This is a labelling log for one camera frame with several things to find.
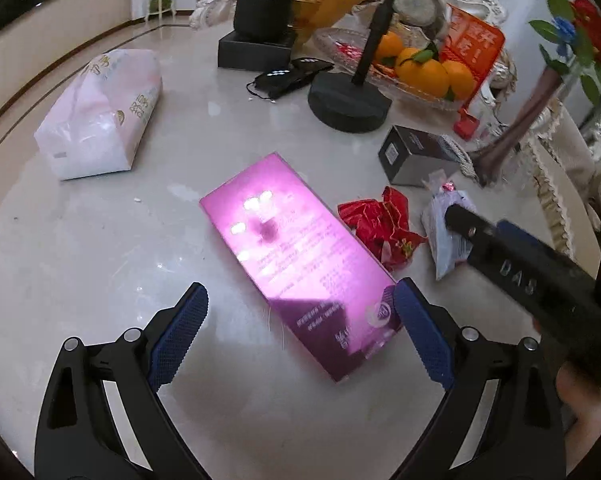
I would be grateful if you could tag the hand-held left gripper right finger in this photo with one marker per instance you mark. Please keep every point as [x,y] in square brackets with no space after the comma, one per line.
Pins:
[423,330]

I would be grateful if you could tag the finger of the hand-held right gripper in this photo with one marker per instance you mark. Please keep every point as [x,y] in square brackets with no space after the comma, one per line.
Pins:
[465,222]
[520,234]

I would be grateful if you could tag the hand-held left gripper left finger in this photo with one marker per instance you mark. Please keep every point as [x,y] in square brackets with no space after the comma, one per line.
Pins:
[180,330]

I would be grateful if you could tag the white plastic packet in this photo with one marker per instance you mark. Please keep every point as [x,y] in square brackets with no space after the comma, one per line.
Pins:
[440,250]

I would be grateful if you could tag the shiny purple box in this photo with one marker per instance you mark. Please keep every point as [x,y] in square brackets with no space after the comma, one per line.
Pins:
[280,240]

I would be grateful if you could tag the person's right hand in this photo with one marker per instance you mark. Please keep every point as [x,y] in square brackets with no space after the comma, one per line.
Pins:
[583,395]

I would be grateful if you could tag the ornate beige side sofa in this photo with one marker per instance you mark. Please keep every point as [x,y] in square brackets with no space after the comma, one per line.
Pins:
[560,170]

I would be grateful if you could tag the crumpled red wrapper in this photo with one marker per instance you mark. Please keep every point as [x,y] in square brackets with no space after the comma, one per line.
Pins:
[385,220]

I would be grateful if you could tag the black silver box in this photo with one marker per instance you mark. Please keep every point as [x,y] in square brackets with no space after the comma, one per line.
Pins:
[415,160]

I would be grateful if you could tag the dark glass vase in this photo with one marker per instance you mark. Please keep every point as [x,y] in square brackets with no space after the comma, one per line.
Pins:
[510,140]

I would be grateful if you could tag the small red packet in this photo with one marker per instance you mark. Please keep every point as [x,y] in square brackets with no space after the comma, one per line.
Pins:
[468,126]

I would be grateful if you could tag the orange fruit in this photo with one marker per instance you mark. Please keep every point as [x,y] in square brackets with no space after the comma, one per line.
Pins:
[388,45]
[458,80]
[409,56]
[428,77]

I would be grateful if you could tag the black phone stand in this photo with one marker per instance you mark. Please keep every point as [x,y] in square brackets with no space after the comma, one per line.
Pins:
[350,100]

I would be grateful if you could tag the large red printed packet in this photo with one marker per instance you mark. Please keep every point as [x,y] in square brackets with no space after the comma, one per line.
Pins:
[473,35]

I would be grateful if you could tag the glass fruit bowl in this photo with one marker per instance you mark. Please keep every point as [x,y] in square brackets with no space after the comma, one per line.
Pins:
[340,45]

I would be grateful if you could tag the artificial red rose bouquet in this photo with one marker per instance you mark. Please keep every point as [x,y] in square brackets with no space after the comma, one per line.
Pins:
[588,25]

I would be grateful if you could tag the white pink tissue pack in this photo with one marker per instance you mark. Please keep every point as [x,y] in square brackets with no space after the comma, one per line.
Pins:
[95,125]

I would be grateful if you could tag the round-print brown cushion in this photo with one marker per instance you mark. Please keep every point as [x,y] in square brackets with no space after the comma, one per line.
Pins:
[418,2]

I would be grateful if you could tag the flat black box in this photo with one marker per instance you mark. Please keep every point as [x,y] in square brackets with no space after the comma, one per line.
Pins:
[250,55]

